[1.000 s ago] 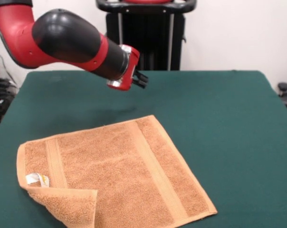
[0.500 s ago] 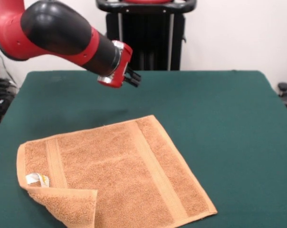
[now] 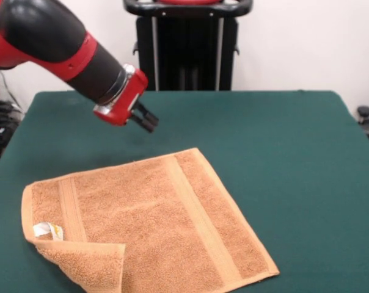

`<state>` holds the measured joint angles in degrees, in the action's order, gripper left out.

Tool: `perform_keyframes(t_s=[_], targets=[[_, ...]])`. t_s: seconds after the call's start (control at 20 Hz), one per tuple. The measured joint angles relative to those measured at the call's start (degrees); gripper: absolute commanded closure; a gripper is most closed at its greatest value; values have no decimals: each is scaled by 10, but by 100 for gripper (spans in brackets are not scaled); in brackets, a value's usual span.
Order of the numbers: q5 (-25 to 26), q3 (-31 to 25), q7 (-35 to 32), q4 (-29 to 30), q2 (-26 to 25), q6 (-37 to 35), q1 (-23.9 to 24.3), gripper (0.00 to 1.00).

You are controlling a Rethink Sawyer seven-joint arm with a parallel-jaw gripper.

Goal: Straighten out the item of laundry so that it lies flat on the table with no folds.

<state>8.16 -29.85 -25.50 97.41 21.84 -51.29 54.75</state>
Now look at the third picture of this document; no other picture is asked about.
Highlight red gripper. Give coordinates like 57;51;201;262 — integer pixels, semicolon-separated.
94;68;159;134

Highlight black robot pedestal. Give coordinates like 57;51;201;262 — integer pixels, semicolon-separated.
122;0;252;92

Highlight grey wall cables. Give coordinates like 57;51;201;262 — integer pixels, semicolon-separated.
0;68;23;110

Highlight dark green table cloth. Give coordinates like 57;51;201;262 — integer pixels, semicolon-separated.
0;90;369;293

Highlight orange terry towel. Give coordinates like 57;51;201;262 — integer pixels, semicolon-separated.
21;148;280;293

